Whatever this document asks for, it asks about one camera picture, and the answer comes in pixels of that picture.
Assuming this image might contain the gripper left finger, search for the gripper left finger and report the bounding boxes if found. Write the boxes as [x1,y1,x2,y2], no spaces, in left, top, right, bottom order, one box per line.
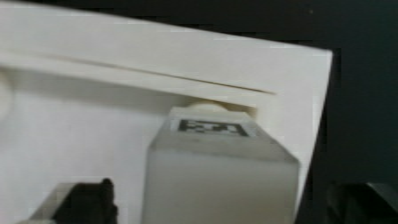
[15,178,118,224]

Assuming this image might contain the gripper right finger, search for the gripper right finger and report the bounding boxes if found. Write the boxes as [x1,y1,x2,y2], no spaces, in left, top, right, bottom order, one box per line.
[324,182,398,224]

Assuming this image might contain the white leg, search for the white leg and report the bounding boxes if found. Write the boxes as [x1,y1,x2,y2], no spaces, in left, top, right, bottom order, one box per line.
[140,102,300,224]

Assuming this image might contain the white square tabletop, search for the white square tabletop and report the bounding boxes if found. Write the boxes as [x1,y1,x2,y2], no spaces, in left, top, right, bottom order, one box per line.
[0,0,332,224]

